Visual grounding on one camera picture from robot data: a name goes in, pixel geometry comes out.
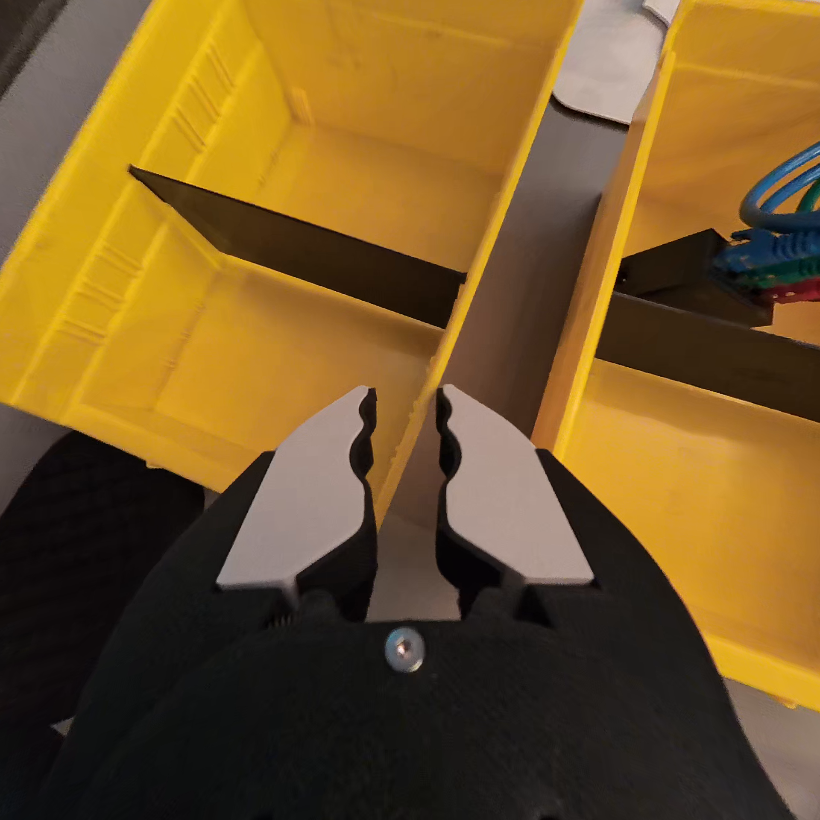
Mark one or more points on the white stand base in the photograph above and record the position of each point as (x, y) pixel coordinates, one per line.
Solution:
(602, 64)

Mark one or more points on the black ethernet switch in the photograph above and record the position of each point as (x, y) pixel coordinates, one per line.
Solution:
(679, 262)

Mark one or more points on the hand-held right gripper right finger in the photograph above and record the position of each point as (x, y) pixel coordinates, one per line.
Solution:
(506, 512)

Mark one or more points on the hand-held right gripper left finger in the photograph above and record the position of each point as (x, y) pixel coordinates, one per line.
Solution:
(301, 512)

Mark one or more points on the yellow plastic bin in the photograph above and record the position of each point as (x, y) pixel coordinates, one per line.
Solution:
(692, 487)
(359, 192)

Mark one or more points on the black foam pad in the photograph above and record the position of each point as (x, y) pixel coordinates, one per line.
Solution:
(77, 544)

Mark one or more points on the black bin divider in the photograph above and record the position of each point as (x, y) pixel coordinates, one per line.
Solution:
(307, 256)
(704, 359)

